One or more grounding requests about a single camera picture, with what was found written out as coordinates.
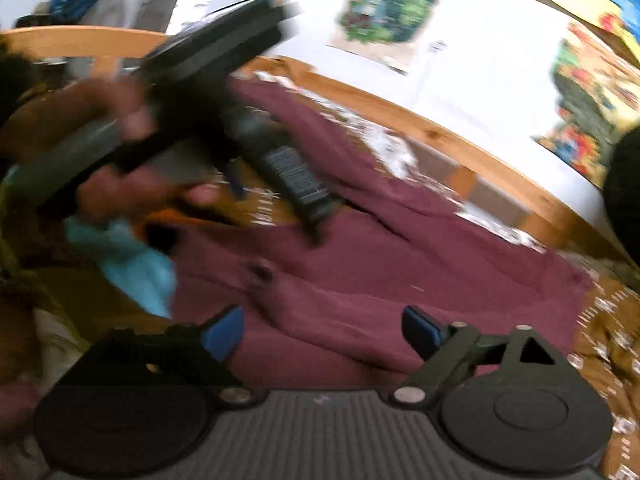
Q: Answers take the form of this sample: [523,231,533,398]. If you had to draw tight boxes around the wooden bed frame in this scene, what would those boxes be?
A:
[4,26,625,259]

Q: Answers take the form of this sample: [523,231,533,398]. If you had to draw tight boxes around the orange garment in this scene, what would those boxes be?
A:
[132,207,235,240]

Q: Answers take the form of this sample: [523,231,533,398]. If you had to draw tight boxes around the blond anime character poster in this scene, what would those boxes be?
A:
[331,0,439,74]

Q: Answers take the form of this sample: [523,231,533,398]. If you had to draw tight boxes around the colourful landscape poster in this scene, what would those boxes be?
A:
[535,22,639,188]

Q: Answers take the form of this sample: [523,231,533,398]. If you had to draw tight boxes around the brown PF patterned blanket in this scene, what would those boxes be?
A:
[566,254,639,479]

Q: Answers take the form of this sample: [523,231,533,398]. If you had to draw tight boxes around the person's left hand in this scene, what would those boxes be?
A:
[1,76,220,223]

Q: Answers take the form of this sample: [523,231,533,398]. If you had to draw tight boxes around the black hanging garment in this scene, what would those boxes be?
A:
[603,128,640,264]

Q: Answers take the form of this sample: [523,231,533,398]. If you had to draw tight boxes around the maroon long-sleeve sweater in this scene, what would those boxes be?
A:
[171,80,591,388]

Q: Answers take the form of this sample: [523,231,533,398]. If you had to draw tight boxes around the light blue garment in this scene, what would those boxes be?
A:
[64,218,177,318]

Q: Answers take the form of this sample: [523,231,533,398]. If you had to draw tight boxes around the white floral bed sheet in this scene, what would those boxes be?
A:
[253,70,546,254]

